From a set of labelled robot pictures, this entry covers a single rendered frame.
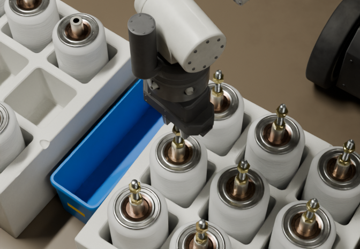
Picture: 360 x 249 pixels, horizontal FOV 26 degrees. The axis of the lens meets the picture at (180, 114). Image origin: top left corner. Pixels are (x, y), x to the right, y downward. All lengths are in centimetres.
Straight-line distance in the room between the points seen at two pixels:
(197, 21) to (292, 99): 72
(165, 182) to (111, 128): 27
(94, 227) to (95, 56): 32
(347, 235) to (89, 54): 55
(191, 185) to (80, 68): 32
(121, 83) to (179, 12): 56
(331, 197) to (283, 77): 46
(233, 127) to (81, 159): 31
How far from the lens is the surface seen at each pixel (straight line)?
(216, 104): 131
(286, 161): 129
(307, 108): 164
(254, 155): 130
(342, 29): 153
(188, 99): 106
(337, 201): 128
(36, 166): 140
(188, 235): 121
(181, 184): 127
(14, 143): 136
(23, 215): 148
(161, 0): 97
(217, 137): 133
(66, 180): 147
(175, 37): 95
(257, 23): 176
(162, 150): 127
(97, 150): 151
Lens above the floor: 136
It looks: 58 degrees down
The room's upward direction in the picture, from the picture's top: straight up
